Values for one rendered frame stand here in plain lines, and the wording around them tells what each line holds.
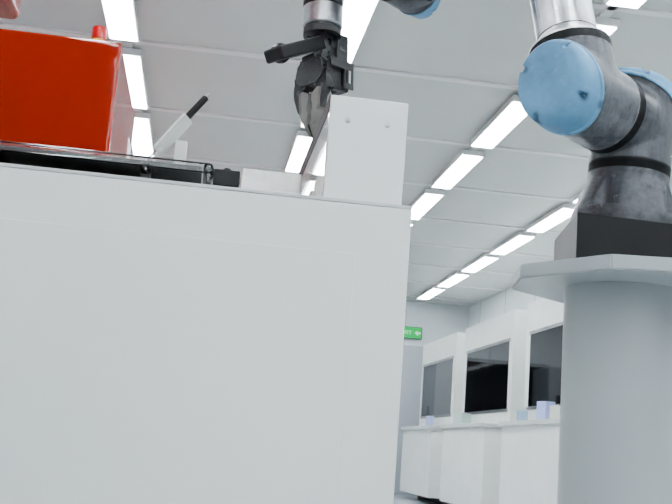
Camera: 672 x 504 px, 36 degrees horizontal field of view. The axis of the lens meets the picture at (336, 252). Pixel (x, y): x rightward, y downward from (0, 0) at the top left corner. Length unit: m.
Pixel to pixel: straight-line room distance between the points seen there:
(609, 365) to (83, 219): 0.71
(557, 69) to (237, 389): 0.63
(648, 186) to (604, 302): 0.18
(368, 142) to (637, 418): 0.52
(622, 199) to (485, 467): 8.56
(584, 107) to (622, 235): 0.18
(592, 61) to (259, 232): 0.53
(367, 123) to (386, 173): 0.06
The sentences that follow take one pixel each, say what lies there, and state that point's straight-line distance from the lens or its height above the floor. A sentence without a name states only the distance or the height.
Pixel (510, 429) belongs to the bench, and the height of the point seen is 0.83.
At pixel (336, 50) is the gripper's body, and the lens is 1.94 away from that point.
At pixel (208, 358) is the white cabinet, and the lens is 1.08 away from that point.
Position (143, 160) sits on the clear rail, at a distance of 1.34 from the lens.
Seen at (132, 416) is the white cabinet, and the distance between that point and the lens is 1.08.
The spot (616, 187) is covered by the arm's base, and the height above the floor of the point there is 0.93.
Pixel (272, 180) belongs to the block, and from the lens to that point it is 1.37.
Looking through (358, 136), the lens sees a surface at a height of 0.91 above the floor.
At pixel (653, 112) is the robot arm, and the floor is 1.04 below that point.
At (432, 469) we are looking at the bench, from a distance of 12.09.
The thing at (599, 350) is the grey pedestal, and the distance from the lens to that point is 1.42.
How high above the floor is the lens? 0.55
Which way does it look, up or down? 11 degrees up
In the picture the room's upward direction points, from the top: 4 degrees clockwise
